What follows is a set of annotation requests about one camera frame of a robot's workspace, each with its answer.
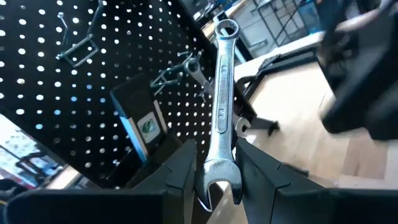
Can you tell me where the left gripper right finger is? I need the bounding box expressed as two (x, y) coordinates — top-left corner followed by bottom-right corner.
(236, 138), (330, 224)

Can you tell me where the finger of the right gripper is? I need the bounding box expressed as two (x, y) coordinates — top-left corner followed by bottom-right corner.
(322, 12), (398, 141)

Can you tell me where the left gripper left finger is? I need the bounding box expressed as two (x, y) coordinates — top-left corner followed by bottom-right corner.
(133, 139), (198, 224)

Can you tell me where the black silver spirit level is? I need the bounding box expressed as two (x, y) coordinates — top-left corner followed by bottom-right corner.
(109, 73), (170, 164)

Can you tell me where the large silver combination wrench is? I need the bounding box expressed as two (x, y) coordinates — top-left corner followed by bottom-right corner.
(194, 18), (244, 213)

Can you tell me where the tall black box holder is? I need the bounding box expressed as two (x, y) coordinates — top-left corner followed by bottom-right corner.
(104, 133), (187, 190)

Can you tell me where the black metal pegboard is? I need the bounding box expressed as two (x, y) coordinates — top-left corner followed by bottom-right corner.
(0, 0), (280, 190)

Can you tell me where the silver rectangular bracket hook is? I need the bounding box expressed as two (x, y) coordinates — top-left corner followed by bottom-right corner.
(150, 50), (203, 96)
(55, 0), (105, 68)

